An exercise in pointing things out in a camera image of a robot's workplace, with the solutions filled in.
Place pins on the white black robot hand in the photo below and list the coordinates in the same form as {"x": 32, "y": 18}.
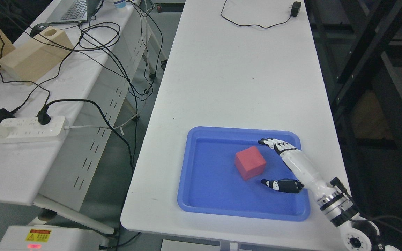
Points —
{"x": 303, "y": 169}

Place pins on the pink foam block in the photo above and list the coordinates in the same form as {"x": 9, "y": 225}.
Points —
{"x": 250, "y": 163}

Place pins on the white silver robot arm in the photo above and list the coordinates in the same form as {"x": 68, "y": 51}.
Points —
{"x": 357, "y": 232}

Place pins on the blue plastic tray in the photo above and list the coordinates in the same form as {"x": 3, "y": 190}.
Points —
{"x": 211, "y": 183}

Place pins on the black metal shelf left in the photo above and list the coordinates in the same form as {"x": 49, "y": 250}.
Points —
{"x": 359, "y": 43}

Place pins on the light wooden block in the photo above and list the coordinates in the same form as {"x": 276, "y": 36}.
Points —
{"x": 30, "y": 61}

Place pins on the white table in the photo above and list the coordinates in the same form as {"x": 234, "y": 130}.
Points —
{"x": 221, "y": 75}

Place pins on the black power plug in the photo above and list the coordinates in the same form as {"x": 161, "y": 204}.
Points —
{"x": 43, "y": 117}

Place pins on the white side desk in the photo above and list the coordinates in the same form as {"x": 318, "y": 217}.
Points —
{"x": 88, "y": 88}

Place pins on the white box with warning label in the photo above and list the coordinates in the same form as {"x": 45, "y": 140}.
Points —
{"x": 51, "y": 238}

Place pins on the white power strip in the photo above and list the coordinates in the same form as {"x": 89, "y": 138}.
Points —
{"x": 20, "y": 130}

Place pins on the grey laptop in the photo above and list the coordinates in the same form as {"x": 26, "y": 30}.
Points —
{"x": 73, "y": 11}

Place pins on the black computer mouse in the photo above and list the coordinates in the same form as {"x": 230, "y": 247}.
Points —
{"x": 39, "y": 28}

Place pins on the black power adapter with cable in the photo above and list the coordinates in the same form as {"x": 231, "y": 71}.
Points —
{"x": 260, "y": 14}

